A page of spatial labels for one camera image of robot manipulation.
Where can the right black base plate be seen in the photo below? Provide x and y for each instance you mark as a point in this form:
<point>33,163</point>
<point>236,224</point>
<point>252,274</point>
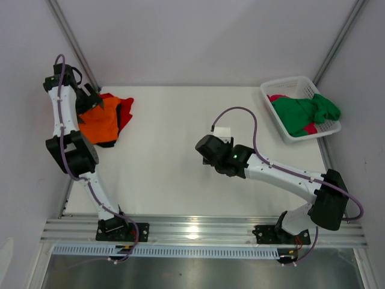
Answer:
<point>274,234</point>

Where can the black folded t shirt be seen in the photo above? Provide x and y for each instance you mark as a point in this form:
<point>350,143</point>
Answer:
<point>106,144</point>

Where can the pink t shirt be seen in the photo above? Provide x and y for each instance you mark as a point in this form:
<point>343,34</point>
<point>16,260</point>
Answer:
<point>297,115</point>

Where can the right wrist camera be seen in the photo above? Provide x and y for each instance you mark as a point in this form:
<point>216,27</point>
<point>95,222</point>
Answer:
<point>223,133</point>

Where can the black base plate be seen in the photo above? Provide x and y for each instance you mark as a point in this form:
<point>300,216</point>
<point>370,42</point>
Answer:
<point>122,228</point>
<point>274,234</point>

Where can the white plastic basket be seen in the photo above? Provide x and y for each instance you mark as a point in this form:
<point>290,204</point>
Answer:
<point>295,87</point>

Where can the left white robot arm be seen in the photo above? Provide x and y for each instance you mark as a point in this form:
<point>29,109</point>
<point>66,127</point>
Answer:
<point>69,147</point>

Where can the aluminium mounting rail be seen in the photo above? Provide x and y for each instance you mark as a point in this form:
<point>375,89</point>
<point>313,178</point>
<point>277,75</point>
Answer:
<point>195,231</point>

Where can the orange t shirt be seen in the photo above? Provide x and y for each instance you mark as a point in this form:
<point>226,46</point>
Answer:
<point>91,128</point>

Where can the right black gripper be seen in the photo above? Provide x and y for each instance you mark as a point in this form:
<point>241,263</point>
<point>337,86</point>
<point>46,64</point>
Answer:
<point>206,161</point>

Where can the red folded t shirt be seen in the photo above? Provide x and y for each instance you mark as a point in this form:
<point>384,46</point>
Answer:
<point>127,110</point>

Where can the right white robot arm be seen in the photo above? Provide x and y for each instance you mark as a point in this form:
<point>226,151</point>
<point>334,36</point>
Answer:
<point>325,203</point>

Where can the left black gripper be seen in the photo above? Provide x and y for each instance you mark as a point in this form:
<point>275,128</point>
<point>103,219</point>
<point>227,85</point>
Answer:
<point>92,100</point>

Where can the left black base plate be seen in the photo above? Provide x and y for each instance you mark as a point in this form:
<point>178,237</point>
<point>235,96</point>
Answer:
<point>122,228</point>

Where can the green t shirt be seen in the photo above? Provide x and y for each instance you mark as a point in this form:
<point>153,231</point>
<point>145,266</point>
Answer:
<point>325,109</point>

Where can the white slotted cable duct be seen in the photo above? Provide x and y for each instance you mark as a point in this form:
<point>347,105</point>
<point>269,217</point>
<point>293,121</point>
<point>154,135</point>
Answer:
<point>144,250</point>

